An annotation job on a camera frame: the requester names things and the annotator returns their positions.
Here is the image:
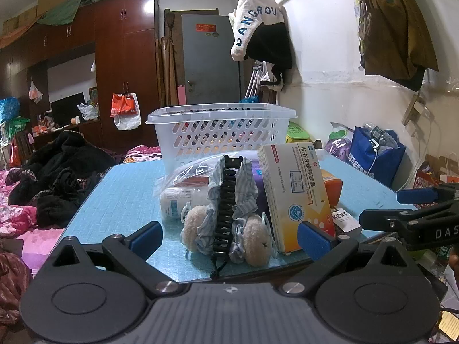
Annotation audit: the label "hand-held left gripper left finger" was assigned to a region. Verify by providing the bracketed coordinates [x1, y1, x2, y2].
[46, 221, 178, 297]

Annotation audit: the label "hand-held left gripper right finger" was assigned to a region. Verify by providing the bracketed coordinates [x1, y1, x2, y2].
[281, 221, 417, 296]

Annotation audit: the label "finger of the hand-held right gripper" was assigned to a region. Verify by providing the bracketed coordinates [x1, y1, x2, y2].
[359, 198, 459, 230]
[397, 183, 459, 205]

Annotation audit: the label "orange box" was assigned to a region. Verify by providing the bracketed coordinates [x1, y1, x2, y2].
[320, 169, 343, 208]

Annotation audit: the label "white yellow medicine box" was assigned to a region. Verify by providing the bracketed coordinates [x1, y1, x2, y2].
[257, 142, 337, 253]

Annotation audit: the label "white plastic basket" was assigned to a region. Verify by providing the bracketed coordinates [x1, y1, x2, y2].
[145, 103, 299, 174]

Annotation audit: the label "white black card box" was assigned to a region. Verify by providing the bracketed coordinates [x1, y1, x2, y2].
[332, 206, 361, 233]

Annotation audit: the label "brown cardboard box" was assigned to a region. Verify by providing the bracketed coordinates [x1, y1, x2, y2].
[412, 154, 459, 190]

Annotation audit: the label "white plastic bottle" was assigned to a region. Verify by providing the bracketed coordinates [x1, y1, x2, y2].
[160, 186, 210, 221]

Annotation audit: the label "blue tote bag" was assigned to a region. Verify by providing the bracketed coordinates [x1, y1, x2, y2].
[349, 126, 407, 187]

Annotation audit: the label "clear plastic bottle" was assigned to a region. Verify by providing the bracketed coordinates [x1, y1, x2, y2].
[362, 122, 398, 147]

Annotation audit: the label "clear plastic bag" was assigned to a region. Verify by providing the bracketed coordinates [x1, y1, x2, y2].
[154, 154, 230, 201]

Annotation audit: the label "purple package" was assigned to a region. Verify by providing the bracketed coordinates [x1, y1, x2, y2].
[251, 161, 269, 219]

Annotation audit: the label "black hair claw clip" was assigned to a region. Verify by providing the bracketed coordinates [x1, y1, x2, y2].
[211, 155, 244, 280]

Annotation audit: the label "striped hair claw with pompoms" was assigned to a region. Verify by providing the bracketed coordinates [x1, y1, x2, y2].
[179, 158, 277, 267]

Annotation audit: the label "purple bag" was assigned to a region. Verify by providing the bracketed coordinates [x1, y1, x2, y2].
[324, 138, 354, 162]

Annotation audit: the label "white green bag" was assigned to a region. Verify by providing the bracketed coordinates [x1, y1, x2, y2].
[330, 122, 354, 140]

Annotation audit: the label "green box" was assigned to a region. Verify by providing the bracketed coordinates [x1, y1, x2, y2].
[285, 122, 311, 144]

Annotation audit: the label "black clothes pile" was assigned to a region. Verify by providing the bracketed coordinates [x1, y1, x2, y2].
[7, 131, 117, 228]

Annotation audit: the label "pink floral blanket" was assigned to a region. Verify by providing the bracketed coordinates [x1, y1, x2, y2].
[0, 147, 162, 276]

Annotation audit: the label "orange white plastic bag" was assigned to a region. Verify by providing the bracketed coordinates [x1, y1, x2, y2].
[110, 92, 141, 130]

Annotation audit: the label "red brown cloth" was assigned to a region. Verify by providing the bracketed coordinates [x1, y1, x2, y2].
[0, 253, 33, 327]

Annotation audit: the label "black monitor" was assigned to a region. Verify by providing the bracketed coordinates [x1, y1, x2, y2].
[50, 92, 85, 127]

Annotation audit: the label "olive hanging bag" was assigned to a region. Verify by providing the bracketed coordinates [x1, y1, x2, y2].
[359, 0, 440, 92]

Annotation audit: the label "white metal rack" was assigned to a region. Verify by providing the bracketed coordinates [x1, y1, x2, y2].
[246, 62, 268, 97]

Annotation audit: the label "dark red wooden wardrobe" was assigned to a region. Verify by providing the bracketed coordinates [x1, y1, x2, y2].
[0, 0, 162, 151]

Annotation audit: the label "wooden boards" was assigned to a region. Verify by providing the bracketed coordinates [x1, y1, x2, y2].
[158, 9, 183, 108]

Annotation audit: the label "white red hanging bag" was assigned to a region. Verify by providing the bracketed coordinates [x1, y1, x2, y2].
[29, 79, 44, 104]

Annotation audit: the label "grey door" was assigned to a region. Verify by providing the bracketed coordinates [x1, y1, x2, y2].
[181, 14, 244, 105]

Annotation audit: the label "black hanging garment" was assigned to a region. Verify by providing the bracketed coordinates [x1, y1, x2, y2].
[247, 21, 293, 92]

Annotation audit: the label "white lettered hoodie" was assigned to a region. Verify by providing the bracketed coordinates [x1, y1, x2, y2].
[229, 0, 285, 61]

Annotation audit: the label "green cloth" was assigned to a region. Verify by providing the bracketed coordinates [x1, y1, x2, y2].
[38, 0, 126, 26]

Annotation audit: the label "cardboard boxes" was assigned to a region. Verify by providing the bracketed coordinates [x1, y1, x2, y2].
[0, 0, 76, 33]

